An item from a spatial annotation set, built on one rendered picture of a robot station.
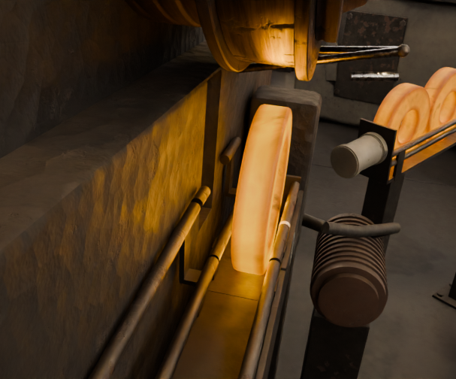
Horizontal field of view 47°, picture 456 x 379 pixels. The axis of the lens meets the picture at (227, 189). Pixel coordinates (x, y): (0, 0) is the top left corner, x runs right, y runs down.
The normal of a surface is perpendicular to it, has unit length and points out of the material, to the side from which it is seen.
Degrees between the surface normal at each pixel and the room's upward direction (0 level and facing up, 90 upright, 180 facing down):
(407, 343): 0
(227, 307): 5
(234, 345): 5
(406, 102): 90
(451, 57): 90
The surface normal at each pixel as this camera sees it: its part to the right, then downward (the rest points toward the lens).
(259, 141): -0.06, -0.51
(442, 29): -0.45, 0.35
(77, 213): 0.97, 0.16
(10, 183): 0.07, -0.90
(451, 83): 0.67, 0.36
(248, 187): -0.17, 0.00
